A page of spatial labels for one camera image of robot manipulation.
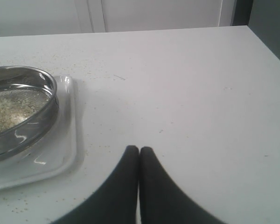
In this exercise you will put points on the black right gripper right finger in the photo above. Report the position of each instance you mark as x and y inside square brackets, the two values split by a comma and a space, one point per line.
[161, 200]

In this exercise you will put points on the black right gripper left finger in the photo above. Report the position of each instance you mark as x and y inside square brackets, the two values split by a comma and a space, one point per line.
[115, 201]

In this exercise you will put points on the yellow and white grain mixture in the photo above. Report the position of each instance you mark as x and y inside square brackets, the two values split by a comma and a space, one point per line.
[16, 110]

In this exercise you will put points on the round steel mesh sieve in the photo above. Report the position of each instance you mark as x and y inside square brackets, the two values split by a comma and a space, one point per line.
[27, 82]

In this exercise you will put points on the white plastic tray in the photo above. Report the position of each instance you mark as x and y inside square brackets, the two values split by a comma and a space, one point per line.
[54, 153]

